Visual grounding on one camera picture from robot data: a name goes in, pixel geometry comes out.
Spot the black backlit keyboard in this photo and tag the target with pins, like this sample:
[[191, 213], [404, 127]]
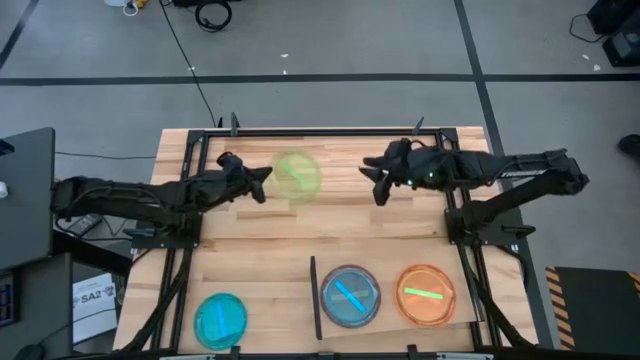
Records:
[[7, 300]]

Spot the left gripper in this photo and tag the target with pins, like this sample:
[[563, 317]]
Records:
[[227, 185]]

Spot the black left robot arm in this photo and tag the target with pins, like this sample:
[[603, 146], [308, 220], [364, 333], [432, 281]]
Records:
[[125, 197]]

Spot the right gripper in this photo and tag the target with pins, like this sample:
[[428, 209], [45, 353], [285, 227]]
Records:
[[420, 170]]

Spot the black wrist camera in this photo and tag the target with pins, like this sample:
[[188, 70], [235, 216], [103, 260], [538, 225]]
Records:
[[400, 147], [230, 161]]

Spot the black frame bracket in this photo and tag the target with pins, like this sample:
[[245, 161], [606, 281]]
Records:
[[412, 353], [234, 354], [234, 125], [417, 127]]

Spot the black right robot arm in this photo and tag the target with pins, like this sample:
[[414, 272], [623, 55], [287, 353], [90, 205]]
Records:
[[525, 167]]

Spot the black platform with hazard stripes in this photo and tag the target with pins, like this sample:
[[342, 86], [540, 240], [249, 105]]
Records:
[[600, 310]]

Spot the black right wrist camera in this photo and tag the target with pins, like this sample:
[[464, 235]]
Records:
[[400, 147]]

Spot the orange translucent plastic plate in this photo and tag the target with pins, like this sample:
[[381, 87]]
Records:
[[400, 295], [365, 285]]

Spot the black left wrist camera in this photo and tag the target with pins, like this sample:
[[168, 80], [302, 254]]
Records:
[[230, 161]]

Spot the black equipment case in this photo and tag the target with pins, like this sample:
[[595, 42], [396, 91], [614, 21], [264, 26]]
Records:
[[615, 12], [625, 47]]

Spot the black aluminium table frame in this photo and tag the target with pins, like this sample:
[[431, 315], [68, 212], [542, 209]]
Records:
[[320, 132]]

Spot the black desk beam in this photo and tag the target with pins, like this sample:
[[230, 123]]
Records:
[[90, 252]]

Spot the white printed label sheet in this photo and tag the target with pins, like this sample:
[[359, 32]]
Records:
[[95, 320]]

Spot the white cup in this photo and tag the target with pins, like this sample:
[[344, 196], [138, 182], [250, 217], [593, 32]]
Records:
[[3, 190]]

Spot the black handheld controller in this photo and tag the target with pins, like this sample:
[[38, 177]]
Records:
[[85, 226]]

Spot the pink translucent plastic plate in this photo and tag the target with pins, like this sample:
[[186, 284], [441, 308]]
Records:
[[415, 310]]

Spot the black rounded floor object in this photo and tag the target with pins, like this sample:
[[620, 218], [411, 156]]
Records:
[[631, 145]]

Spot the black computer mouse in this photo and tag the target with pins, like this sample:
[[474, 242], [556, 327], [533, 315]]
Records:
[[30, 352]]

